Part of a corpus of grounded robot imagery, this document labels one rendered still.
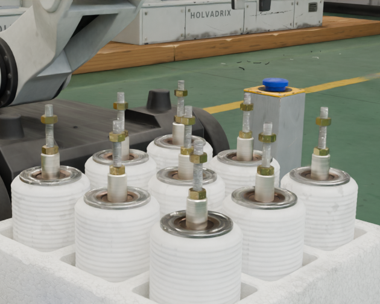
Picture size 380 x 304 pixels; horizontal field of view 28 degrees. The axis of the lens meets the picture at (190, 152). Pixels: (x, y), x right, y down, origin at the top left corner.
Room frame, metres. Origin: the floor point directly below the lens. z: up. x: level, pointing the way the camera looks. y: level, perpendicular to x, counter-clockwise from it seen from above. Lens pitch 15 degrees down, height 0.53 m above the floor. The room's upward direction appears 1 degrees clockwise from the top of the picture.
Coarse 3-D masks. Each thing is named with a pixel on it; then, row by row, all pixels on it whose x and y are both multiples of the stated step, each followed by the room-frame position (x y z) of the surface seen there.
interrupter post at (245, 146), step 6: (240, 138) 0.98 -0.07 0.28; (252, 138) 0.98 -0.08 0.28; (240, 144) 0.98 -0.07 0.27; (246, 144) 0.97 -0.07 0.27; (252, 144) 0.98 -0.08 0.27; (240, 150) 0.98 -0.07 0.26; (246, 150) 0.97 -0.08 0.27; (252, 150) 0.98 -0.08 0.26; (240, 156) 0.98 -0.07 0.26; (246, 156) 0.97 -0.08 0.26; (252, 156) 0.98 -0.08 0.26
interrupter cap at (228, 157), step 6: (228, 150) 1.01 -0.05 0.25; (234, 150) 1.02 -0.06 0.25; (222, 156) 0.99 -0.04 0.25; (228, 156) 0.99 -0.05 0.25; (234, 156) 1.00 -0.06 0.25; (258, 156) 0.99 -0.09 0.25; (270, 156) 0.99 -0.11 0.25; (222, 162) 0.96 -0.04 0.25; (228, 162) 0.96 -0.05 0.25; (234, 162) 0.95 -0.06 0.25; (240, 162) 0.96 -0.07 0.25; (246, 162) 0.96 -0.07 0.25; (252, 162) 0.96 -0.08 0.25; (258, 162) 0.96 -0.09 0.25; (270, 162) 0.97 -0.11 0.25
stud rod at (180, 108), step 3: (180, 81) 1.06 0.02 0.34; (183, 81) 1.06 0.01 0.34; (177, 84) 1.06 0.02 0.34; (180, 84) 1.06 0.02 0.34; (183, 84) 1.06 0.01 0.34; (177, 87) 1.06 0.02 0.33; (180, 87) 1.06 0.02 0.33; (183, 87) 1.06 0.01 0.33; (177, 99) 1.06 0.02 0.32; (180, 99) 1.06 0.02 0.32; (183, 99) 1.06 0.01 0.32; (177, 102) 1.06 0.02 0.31; (180, 102) 1.06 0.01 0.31; (183, 102) 1.06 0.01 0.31; (177, 105) 1.06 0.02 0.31; (180, 105) 1.06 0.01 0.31; (183, 105) 1.06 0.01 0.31; (177, 108) 1.06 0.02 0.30; (180, 108) 1.06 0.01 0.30; (183, 108) 1.06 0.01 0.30; (177, 111) 1.06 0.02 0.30; (180, 111) 1.06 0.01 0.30; (183, 111) 1.06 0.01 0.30; (177, 114) 1.06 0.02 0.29; (180, 114) 1.06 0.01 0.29; (183, 114) 1.06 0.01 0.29; (177, 123) 1.06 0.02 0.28; (180, 123) 1.06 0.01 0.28
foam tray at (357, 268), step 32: (0, 224) 0.90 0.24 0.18; (0, 256) 0.83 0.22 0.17; (32, 256) 0.80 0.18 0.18; (64, 256) 0.81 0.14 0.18; (320, 256) 0.82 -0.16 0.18; (352, 256) 0.83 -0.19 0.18; (0, 288) 0.83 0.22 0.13; (32, 288) 0.79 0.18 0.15; (64, 288) 0.75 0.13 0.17; (96, 288) 0.72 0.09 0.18; (128, 288) 0.73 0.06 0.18; (256, 288) 0.74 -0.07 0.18; (288, 288) 0.73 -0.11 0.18; (320, 288) 0.77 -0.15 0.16; (352, 288) 0.83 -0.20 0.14
